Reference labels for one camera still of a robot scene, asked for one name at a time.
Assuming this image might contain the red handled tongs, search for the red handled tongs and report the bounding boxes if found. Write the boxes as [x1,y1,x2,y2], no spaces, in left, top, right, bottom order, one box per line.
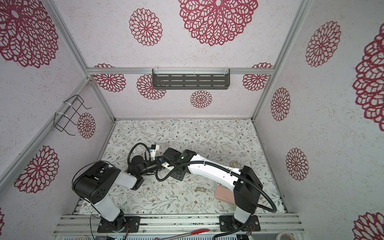
[162,229,211,240]

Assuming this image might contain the grey slotted wall shelf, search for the grey slotted wall shelf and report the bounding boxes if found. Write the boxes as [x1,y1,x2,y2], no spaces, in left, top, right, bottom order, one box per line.
[152,69,231,90]

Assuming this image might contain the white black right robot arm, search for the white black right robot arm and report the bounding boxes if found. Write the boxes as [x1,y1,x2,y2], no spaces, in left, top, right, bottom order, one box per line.
[161,148,263,228]

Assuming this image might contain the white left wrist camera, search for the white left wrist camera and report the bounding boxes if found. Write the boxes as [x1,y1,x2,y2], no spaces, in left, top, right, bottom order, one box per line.
[149,145,160,160]

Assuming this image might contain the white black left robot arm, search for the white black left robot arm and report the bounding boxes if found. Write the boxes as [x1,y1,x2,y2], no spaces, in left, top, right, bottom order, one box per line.
[72,157,161,233]

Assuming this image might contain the black wire wall rack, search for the black wire wall rack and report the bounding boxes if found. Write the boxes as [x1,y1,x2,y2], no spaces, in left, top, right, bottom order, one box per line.
[53,95,92,136]

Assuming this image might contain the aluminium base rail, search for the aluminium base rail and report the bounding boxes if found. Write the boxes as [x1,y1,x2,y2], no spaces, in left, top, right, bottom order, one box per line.
[52,214,305,240]

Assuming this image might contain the black corrugated left cable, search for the black corrugated left cable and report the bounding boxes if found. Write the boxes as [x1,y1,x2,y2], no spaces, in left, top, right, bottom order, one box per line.
[127,142,151,166]

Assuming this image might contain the pink rounded case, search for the pink rounded case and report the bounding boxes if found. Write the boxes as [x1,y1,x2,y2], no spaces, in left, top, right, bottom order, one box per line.
[214,186,236,206]

